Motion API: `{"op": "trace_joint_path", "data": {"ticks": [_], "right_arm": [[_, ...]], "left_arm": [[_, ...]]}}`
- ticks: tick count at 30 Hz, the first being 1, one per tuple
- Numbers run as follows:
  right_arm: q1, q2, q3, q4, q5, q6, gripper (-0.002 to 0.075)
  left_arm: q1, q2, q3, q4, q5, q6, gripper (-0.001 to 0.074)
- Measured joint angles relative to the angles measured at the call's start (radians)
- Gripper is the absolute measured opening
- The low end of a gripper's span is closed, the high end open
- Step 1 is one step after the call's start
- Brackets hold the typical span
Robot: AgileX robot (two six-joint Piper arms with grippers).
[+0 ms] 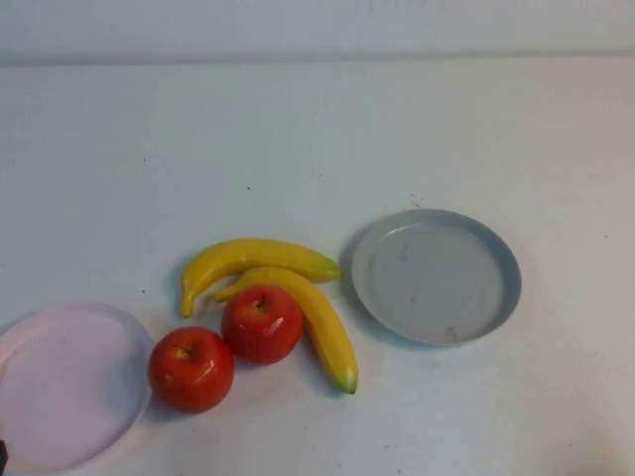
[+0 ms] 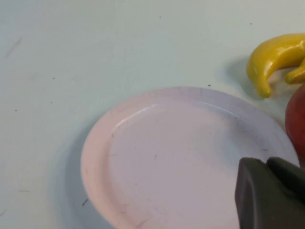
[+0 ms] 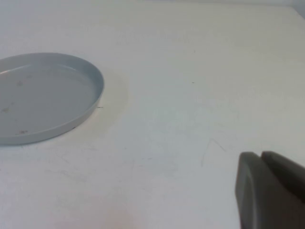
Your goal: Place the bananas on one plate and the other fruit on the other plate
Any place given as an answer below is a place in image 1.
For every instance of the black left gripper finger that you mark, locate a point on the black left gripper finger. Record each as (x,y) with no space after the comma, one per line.
(4,452)

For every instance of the red apple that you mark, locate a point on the red apple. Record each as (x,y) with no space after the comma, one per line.
(263,332)
(191,377)

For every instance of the yellow banana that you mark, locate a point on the yellow banana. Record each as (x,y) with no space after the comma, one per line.
(258,253)
(327,332)

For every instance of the pink round plate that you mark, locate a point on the pink round plate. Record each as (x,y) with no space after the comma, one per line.
(69,387)

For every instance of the grey-blue round plate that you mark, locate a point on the grey-blue round plate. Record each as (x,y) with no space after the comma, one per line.
(436,282)

